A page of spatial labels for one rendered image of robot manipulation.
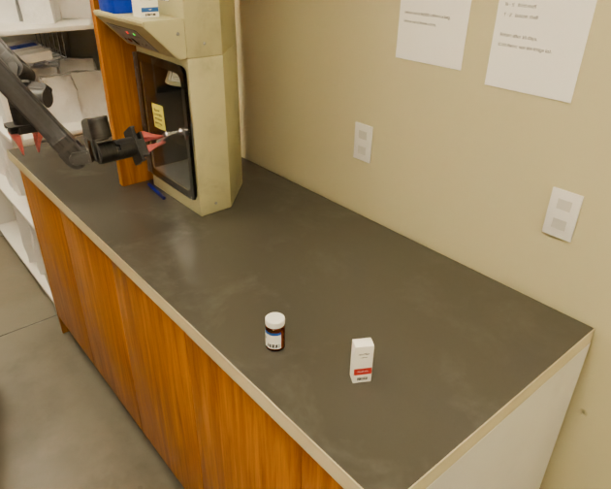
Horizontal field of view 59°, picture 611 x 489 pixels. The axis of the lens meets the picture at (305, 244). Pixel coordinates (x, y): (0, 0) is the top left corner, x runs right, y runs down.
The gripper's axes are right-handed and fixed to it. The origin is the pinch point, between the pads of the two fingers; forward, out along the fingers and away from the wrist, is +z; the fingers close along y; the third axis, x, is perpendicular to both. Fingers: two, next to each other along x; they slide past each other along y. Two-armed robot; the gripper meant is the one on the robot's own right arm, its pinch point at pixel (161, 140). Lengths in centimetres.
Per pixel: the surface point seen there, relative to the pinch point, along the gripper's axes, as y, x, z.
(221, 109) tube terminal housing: 2.2, -13.5, 14.9
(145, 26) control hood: 22.9, -25.7, -5.4
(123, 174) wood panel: -2.0, 32.7, -2.6
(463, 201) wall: -45, -59, 48
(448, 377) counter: -73, -76, 5
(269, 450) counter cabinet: -78, -46, -23
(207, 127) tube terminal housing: -1.6, -11.1, 9.6
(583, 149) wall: -40, -93, 48
